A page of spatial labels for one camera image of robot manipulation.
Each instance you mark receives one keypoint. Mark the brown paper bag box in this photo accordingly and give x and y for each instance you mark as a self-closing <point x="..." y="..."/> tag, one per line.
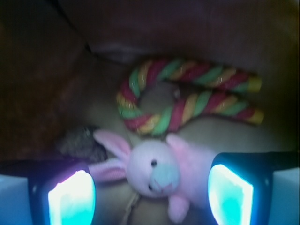
<point x="61" y="66"/>

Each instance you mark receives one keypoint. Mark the multicolored twisted rope toy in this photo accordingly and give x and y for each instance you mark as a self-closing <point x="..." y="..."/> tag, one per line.
<point x="222" y="86"/>

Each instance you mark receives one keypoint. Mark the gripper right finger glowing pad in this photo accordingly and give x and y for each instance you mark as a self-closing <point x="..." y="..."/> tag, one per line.
<point x="255" y="188"/>

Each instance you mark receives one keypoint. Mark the dark brown crumpled lump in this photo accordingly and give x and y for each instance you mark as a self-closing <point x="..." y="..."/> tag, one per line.
<point x="79" y="142"/>

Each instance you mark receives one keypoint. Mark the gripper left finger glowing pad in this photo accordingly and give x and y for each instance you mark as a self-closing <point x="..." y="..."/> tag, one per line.
<point x="46" y="192"/>

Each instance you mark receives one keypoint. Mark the pink plush bunny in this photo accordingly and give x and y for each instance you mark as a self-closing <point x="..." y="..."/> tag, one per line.
<point x="174" y="168"/>

